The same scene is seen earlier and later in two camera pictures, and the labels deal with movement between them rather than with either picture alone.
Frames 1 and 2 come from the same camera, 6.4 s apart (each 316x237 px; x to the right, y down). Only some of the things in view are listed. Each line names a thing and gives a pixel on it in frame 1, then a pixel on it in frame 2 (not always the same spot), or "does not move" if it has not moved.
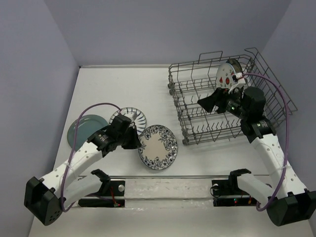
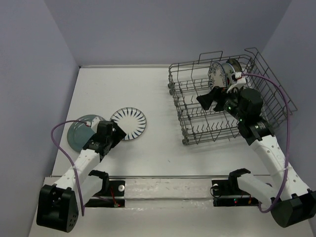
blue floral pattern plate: (159, 147) → (217, 76)
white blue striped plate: (134, 114) does not move
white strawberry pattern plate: (224, 73) does not move
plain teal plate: (87, 125) does not move
